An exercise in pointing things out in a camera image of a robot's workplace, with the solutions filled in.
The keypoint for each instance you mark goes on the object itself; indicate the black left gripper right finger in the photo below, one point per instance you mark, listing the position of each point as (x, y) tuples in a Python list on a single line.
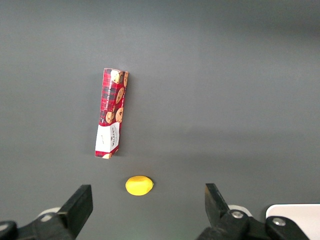
[(216, 207)]

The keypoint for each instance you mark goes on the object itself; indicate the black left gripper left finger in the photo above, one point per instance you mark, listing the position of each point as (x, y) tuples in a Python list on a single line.
[(77, 207)]

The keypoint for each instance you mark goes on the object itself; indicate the beige plastic tray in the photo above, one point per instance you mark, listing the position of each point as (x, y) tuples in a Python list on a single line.
[(300, 215)]

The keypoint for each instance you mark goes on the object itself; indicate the yellow lemon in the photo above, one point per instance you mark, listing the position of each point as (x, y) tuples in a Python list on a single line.
[(139, 185)]

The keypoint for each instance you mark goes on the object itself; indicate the red tartan cookie box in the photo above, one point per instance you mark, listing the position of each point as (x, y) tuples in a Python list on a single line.
[(111, 110)]

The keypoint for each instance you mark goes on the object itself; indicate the dark grey table mat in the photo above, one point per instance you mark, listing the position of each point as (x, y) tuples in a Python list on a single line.
[(200, 100)]

